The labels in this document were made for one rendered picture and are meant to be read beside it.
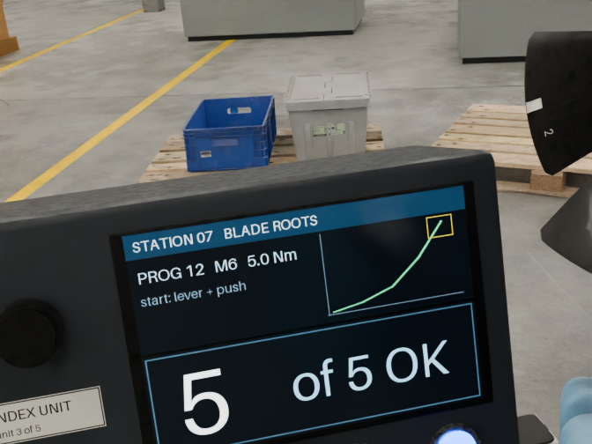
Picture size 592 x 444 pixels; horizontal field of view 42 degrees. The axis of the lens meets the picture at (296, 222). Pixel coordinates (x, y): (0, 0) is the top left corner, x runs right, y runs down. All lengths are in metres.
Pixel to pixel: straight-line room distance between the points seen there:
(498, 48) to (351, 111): 2.95
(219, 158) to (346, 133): 0.62
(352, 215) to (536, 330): 2.34
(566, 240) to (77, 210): 0.75
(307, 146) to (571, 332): 1.65
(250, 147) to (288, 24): 4.48
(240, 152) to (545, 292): 1.63
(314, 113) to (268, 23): 4.56
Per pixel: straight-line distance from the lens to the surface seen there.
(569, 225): 1.01
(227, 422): 0.38
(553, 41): 1.27
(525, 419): 0.53
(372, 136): 4.21
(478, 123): 4.38
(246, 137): 3.76
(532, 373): 2.48
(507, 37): 6.49
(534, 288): 2.95
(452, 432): 0.40
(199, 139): 3.80
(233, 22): 8.30
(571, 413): 0.21
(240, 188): 0.36
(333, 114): 3.71
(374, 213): 0.37
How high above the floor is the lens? 1.38
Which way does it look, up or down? 23 degrees down
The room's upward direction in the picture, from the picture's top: 5 degrees counter-clockwise
